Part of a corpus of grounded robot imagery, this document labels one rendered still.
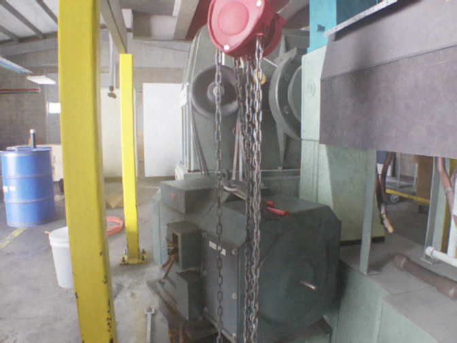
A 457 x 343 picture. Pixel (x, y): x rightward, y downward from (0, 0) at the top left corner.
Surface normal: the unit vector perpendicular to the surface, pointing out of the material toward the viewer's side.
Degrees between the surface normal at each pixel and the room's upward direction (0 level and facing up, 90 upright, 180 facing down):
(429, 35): 78
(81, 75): 90
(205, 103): 86
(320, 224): 90
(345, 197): 72
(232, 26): 100
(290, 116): 90
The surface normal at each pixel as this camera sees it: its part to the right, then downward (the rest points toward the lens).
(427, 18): -0.95, -0.18
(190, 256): 0.54, 0.11
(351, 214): 0.22, -0.18
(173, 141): 0.23, 0.13
